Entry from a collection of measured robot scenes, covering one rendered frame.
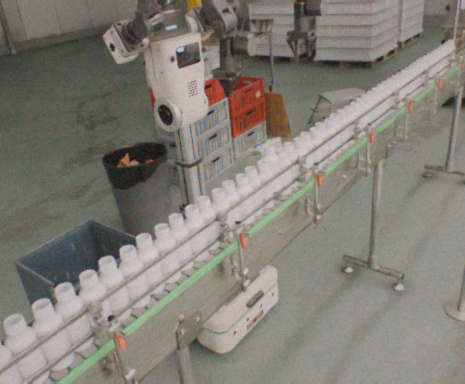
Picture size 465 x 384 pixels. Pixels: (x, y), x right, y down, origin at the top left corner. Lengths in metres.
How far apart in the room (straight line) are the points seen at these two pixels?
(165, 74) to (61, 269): 0.87
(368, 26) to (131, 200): 5.48
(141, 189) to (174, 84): 1.27
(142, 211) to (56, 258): 1.49
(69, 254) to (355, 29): 6.65
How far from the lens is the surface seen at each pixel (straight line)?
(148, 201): 3.14
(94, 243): 1.84
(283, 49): 8.63
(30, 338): 1.05
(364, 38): 7.79
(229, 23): 1.56
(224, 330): 2.28
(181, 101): 1.99
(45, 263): 1.74
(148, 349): 1.26
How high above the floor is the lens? 1.77
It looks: 27 degrees down
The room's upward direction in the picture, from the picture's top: 6 degrees counter-clockwise
